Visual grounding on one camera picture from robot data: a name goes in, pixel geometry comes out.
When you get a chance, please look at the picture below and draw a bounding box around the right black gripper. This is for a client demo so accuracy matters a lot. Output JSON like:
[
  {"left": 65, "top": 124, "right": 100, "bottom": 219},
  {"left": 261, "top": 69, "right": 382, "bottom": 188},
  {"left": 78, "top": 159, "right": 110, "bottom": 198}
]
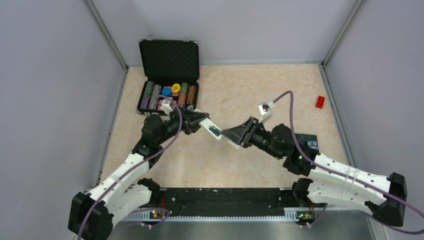
[{"left": 221, "top": 116, "right": 284, "bottom": 160}]

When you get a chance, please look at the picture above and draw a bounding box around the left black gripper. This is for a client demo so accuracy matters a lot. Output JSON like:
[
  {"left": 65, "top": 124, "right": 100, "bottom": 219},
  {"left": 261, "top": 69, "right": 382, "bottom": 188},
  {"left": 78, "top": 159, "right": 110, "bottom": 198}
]
[{"left": 156, "top": 104, "right": 211, "bottom": 145}]

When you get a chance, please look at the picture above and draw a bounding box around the white remote control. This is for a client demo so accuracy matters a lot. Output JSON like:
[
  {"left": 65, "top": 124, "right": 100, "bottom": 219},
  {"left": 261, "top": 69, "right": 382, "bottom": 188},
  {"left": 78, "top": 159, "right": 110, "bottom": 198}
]
[{"left": 195, "top": 116, "right": 224, "bottom": 141}]

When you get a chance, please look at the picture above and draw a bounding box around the green battery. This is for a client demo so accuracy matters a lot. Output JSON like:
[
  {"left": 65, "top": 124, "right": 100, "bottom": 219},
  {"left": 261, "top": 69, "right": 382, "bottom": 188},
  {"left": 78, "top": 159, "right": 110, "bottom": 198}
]
[{"left": 211, "top": 126, "right": 222, "bottom": 135}]

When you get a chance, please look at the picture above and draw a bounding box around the white battery cover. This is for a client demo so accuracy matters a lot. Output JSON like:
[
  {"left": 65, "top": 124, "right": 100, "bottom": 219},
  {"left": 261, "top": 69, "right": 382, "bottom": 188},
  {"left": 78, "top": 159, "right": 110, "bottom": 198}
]
[{"left": 227, "top": 140, "right": 240, "bottom": 150}]

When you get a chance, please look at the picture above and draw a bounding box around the purple battery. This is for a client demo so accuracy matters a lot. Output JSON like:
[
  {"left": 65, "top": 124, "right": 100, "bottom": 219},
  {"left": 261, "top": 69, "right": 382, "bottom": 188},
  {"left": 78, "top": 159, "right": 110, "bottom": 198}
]
[{"left": 209, "top": 127, "right": 220, "bottom": 138}]

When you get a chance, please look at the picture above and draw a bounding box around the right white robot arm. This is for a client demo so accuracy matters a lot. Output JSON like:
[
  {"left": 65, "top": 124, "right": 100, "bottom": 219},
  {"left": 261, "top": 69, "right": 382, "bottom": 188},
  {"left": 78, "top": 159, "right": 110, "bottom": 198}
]
[{"left": 222, "top": 117, "right": 407, "bottom": 227}]

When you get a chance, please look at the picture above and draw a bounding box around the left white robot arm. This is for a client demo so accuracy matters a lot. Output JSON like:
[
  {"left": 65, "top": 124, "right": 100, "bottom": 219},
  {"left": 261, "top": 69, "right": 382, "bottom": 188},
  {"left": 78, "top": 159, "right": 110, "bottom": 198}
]
[{"left": 67, "top": 108, "right": 210, "bottom": 240}]

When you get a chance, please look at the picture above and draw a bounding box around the yellow round chip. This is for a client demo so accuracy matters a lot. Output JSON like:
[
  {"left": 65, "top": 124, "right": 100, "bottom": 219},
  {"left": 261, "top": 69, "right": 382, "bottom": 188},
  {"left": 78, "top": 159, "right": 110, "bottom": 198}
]
[{"left": 171, "top": 83, "right": 181, "bottom": 94}]

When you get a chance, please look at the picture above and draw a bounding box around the pink playing card deck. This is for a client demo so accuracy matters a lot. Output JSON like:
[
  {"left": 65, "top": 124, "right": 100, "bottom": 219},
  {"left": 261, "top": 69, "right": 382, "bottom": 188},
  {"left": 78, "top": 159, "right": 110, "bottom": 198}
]
[{"left": 157, "top": 99, "right": 164, "bottom": 112}]

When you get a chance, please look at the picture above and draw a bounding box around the blue round chip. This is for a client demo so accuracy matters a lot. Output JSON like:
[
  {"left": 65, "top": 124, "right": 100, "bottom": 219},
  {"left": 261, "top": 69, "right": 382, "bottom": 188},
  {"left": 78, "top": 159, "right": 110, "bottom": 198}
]
[{"left": 161, "top": 86, "right": 172, "bottom": 96}]

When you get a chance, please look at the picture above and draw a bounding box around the black poker chip case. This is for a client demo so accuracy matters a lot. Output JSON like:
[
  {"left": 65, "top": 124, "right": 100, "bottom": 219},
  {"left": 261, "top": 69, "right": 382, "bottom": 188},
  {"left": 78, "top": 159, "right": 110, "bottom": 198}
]
[{"left": 136, "top": 38, "right": 200, "bottom": 116}]

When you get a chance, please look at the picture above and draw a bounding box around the dark grey building baseplate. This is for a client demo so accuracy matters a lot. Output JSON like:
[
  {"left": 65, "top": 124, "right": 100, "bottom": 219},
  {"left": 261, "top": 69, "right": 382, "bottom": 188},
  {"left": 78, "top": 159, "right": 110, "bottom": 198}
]
[{"left": 295, "top": 133, "right": 318, "bottom": 147}]

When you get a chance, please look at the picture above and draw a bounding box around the blue owl figure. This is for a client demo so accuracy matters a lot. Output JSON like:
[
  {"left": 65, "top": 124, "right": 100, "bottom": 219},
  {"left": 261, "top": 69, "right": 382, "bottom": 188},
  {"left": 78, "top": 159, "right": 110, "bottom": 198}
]
[{"left": 306, "top": 140, "right": 320, "bottom": 151}]

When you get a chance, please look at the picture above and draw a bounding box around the red building brick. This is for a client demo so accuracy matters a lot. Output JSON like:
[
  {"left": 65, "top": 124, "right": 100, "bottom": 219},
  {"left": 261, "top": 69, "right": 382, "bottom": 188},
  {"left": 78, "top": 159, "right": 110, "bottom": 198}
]
[{"left": 315, "top": 95, "right": 326, "bottom": 109}]

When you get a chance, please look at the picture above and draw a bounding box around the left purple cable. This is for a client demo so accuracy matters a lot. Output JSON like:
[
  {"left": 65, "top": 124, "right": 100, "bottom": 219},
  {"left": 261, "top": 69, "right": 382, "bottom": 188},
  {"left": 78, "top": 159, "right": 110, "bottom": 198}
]
[{"left": 76, "top": 95, "right": 184, "bottom": 240}]

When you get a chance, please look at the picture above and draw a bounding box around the purple cable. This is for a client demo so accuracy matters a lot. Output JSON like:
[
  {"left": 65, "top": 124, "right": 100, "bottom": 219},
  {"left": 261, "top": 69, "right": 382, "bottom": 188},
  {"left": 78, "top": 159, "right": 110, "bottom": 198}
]
[
  {"left": 269, "top": 90, "right": 424, "bottom": 235},
  {"left": 76, "top": 95, "right": 184, "bottom": 240}
]

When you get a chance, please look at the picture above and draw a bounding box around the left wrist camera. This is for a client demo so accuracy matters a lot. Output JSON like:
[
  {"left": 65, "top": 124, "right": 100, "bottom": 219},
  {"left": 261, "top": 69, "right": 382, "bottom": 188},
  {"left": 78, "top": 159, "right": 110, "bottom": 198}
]
[{"left": 161, "top": 99, "right": 176, "bottom": 116}]

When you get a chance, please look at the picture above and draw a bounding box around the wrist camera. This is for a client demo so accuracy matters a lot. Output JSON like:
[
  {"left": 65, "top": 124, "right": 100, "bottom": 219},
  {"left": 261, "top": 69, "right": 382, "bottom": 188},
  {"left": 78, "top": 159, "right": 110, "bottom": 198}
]
[
  {"left": 258, "top": 101, "right": 275, "bottom": 124},
  {"left": 161, "top": 99, "right": 176, "bottom": 116}
]

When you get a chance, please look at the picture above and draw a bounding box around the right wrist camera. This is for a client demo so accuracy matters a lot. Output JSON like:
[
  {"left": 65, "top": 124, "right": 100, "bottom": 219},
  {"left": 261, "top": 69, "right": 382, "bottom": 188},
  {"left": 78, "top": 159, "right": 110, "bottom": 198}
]
[{"left": 258, "top": 101, "right": 275, "bottom": 124}]

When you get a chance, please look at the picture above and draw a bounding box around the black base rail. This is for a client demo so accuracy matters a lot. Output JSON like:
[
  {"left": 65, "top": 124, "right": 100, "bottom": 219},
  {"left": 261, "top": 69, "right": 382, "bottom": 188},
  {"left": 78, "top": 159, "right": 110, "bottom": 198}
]
[{"left": 82, "top": 187, "right": 362, "bottom": 228}]

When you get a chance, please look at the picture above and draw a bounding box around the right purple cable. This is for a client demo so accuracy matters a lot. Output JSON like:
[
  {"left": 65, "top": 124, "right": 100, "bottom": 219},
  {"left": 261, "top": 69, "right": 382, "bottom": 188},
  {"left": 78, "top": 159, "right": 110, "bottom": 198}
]
[{"left": 269, "top": 90, "right": 424, "bottom": 235}]

